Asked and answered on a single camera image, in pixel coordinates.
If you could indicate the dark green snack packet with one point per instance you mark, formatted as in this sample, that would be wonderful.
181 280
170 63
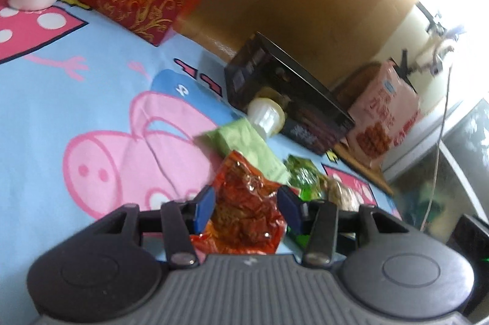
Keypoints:
301 176

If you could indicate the white power strip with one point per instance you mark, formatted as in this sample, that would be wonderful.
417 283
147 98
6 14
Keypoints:
431 50

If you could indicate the beige snack packet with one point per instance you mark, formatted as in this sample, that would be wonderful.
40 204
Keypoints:
342 193

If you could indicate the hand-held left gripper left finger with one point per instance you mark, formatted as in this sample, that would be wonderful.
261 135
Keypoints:
204 208

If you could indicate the light green snack packet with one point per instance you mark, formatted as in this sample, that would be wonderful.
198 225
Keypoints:
244 141

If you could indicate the black tape strip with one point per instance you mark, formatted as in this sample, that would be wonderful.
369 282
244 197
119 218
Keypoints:
405 65

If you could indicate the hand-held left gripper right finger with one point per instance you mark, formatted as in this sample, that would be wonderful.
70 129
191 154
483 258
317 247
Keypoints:
290 208

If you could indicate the black printed box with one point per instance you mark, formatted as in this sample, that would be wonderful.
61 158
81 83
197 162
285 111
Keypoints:
305 119

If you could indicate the pink snack bag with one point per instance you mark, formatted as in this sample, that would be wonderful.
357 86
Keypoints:
382 111

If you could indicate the printed cartoon blanket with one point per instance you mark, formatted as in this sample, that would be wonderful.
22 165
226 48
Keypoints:
76 80

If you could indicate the red crinkled snack packet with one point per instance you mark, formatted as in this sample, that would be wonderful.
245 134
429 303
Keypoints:
244 203

